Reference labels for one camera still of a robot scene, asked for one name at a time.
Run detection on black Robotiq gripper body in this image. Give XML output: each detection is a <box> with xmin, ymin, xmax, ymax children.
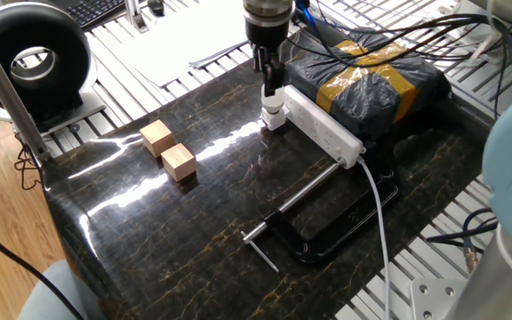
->
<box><xmin>244</xmin><ymin>20</ymin><xmax>289</xmax><ymax>52</ymax></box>

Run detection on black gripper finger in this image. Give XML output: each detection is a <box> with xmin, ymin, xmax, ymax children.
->
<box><xmin>262</xmin><ymin>48</ymin><xmax>286</xmax><ymax>98</ymax></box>
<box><xmin>252</xmin><ymin>44</ymin><xmax>269</xmax><ymax>76</ymax></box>

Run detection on white plug-in bulb holder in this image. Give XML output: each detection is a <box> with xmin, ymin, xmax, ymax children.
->
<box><xmin>260</xmin><ymin>108</ymin><xmax>287</xmax><ymax>132</ymax></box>

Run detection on white power strip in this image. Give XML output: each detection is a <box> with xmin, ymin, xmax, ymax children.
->
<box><xmin>282</xmin><ymin>84</ymin><xmax>367</xmax><ymax>170</ymax></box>

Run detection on white paper sheet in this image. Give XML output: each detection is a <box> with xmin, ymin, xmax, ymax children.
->
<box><xmin>117</xmin><ymin>0</ymin><xmax>252</xmax><ymax>88</ymax></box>

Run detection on black wrapped package yellow tape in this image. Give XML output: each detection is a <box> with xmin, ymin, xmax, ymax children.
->
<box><xmin>282</xmin><ymin>27</ymin><xmax>452</xmax><ymax>141</ymax></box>

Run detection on black computer mouse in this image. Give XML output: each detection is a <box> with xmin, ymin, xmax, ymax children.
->
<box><xmin>146</xmin><ymin>0</ymin><xmax>167</xmax><ymax>18</ymax></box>

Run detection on light wooden cube block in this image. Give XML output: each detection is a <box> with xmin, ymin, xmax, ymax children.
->
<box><xmin>160</xmin><ymin>141</ymin><xmax>197</xmax><ymax>182</ymax></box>
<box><xmin>139</xmin><ymin>118</ymin><xmax>176</xmax><ymax>159</ymax></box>

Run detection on black keyboard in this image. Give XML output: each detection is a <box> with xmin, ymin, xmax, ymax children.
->
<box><xmin>49</xmin><ymin>0</ymin><xmax>129</xmax><ymax>31</ymax></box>

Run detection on black C-clamp steel screw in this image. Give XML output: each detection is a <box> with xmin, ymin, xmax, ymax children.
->
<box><xmin>240</xmin><ymin>158</ymin><xmax>402</xmax><ymax>272</ymax></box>

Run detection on silver perforated plate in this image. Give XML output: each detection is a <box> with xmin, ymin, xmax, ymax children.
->
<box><xmin>437</xmin><ymin>2</ymin><xmax>506</xmax><ymax>63</ymax></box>

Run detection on silver robot mounting plate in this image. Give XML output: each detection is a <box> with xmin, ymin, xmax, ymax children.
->
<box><xmin>410</xmin><ymin>277</ymin><xmax>468</xmax><ymax>320</ymax></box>

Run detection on light blue seat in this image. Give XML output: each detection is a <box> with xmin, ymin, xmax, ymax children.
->
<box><xmin>15</xmin><ymin>260</ymin><xmax>108</xmax><ymax>320</ymax></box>

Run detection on silver stand post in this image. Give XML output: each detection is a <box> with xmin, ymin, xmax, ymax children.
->
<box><xmin>124</xmin><ymin>0</ymin><xmax>151</xmax><ymax>34</ymax></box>

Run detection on white power strip cable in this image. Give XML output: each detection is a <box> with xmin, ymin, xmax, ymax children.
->
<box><xmin>356</xmin><ymin>157</ymin><xmax>393</xmax><ymax>320</ymax></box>

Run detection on black round ring device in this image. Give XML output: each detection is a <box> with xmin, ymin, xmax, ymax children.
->
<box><xmin>0</xmin><ymin>2</ymin><xmax>107</xmax><ymax>135</ymax></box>

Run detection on blue and black cables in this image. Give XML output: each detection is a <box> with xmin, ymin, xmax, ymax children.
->
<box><xmin>424</xmin><ymin>207</ymin><xmax>500</xmax><ymax>273</ymax></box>

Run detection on dark tangled wires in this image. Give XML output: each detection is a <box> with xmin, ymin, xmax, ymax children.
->
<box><xmin>12</xmin><ymin>132</ymin><xmax>40</xmax><ymax>191</ymax></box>

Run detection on aluminium frame post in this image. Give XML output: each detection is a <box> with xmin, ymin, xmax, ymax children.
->
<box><xmin>0</xmin><ymin>17</ymin><xmax>53</xmax><ymax>164</ymax></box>

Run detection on black floor cable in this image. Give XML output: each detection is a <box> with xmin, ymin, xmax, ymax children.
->
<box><xmin>0</xmin><ymin>214</ymin><xmax>86</xmax><ymax>320</ymax></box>

